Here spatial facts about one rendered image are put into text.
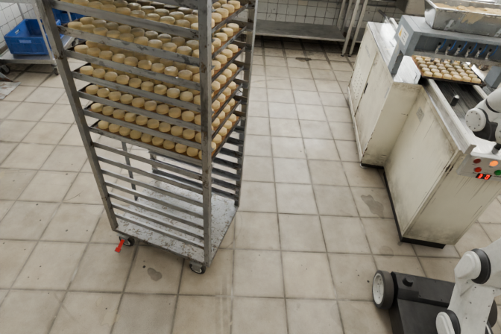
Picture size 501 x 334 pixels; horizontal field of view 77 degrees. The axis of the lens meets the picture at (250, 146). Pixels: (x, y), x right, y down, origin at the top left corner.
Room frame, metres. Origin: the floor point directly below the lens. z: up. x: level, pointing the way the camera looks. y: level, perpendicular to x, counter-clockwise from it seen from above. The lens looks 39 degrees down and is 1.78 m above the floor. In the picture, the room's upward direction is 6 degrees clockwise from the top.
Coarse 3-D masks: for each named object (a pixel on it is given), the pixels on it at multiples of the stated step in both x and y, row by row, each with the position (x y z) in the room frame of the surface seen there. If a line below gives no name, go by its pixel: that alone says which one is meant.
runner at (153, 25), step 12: (72, 12) 1.08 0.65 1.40; (84, 12) 1.07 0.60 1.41; (96, 12) 1.06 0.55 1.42; (108, 12) 1.04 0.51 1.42; (132, 24) 1.02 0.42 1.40; (144, 24) 1.01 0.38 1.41; (156, 24) 0.99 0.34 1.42; (168, 24) 0.98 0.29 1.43; (180, 36) 0.97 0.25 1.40; (192, 36) 0.96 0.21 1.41
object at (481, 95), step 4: (464, 84) 2.02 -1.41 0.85; (468, 84) 1.98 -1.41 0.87; (468, 88) 1.96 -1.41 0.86; (472, 88) 1.93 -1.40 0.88; (476, 88) 1.88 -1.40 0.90; (480, 88) 1.89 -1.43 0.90; (472, 92) 1.90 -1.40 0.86; (476, 92) 1.86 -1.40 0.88; (480, 92) 1.82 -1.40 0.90; (484, 92) 1.83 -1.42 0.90; (472, 96) 1.88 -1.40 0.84; (476, 96) 1.84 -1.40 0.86; (480, 96) 1.81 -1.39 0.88; (484, 96) 1.78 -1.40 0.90; (476, 100) 1.82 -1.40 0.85; (480, 100) 1.79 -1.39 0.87
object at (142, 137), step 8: (232, 120) 1.29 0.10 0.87; (104, 128) 1.13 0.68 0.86; (112, 128) 1.11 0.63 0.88; (120, 128) 1.12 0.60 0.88; (128, 128) 1.13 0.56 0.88; (224, 128) 1.20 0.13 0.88; (128, 136) 1.09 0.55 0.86; (136, 136) 1.08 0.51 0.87; (144, 136) 1.08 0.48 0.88; (152, 136) 1.11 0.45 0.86; (216, 136) 1.13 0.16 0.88; (224, 136) 1.16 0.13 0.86; (152, 144) 1.06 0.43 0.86; (160, 144) 1.06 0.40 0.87; (168, 144) 1.05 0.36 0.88; (176, 144) 1.07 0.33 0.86; (216, 144) 1.10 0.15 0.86; (176, 152) 1.02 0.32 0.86; (184, 152) 1.03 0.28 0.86; (192, 152) 1.01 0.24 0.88; (200, 152) 1.01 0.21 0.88
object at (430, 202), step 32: (448, 96) 1.85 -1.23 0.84; (416, 128) 1.77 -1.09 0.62; (448, 128) 1.47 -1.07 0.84; (416, 160) 1.58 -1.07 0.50; (448, 160) 1.31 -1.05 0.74; (416, 192) 1.40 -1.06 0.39; (448, 192) 1.28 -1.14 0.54; (480, 192) 1.26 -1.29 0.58; (416, 224) 1.28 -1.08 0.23; (448, 224) 1.27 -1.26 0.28
